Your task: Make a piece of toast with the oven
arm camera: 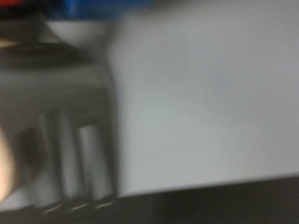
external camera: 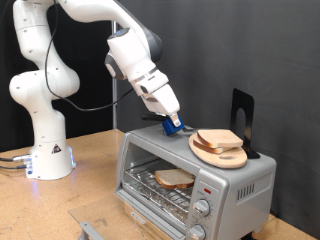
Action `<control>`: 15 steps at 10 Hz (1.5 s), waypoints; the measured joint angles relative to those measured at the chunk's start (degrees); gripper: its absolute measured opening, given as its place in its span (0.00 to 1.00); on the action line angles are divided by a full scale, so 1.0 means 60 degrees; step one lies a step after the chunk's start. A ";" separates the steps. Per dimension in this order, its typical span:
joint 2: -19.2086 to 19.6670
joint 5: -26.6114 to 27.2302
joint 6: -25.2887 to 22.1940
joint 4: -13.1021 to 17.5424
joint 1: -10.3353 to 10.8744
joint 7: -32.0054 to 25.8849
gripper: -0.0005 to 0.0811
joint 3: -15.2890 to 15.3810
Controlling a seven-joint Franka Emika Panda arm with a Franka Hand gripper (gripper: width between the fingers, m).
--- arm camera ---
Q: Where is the silver toaster oven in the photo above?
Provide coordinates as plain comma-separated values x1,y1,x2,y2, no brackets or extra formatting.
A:
0,0,299,213

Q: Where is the spatula with blue block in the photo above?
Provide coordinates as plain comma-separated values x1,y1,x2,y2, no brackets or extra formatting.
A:
0,0,153,213

